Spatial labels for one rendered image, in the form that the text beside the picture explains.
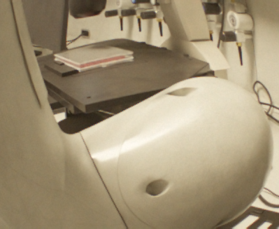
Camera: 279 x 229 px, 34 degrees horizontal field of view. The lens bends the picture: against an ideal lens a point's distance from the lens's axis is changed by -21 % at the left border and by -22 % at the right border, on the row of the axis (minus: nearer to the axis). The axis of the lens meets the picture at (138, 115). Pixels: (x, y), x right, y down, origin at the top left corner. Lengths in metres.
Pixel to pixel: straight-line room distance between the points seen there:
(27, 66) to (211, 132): 0.11
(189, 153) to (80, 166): 0.06
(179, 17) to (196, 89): 0.56
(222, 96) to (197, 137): 0.03
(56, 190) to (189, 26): 0.63
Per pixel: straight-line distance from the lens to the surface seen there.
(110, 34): 2.11
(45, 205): 0.29
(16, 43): 0.28
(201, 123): 0.31
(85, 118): 0.92
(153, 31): 1.79
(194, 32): 0.89
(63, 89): 0.66
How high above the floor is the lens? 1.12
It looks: 18 degrees down
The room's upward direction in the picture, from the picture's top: 4 degrees counter-clockwise
